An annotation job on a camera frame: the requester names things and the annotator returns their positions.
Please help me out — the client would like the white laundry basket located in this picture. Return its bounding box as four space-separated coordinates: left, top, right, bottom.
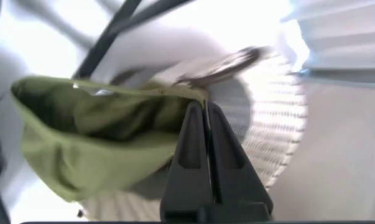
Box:
78 46 309 222

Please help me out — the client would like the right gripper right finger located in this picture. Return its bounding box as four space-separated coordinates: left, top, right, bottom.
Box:
206 101 274 222

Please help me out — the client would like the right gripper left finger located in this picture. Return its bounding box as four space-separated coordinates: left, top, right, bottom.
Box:
160 100 213 222

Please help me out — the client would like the black clothes rack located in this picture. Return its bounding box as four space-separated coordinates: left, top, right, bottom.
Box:
72 0 193 80

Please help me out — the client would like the green garment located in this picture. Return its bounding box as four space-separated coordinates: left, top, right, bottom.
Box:
9 76 210 203

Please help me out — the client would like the white curtain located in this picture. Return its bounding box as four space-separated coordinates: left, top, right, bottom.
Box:
280 0 375 91

